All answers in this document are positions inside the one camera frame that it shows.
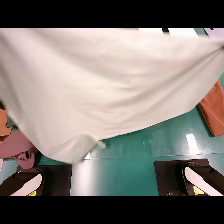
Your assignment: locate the tan garment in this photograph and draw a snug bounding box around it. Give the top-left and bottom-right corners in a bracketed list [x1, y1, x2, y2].
[0, 108, 14, 142]

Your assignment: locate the white shirt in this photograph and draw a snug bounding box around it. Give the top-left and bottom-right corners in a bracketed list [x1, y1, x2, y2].
[0, 28, 224, 165]

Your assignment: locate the pink garment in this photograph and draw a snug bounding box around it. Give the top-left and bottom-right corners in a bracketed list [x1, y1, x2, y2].
[0, 129, 40, 170]

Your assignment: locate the green garment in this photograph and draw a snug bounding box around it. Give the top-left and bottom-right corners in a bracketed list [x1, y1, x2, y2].
[4, 116, 19, 131]

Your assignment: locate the orange folded garment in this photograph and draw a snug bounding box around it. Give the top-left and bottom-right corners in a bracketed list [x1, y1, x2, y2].
[198, 79, 224, 138]

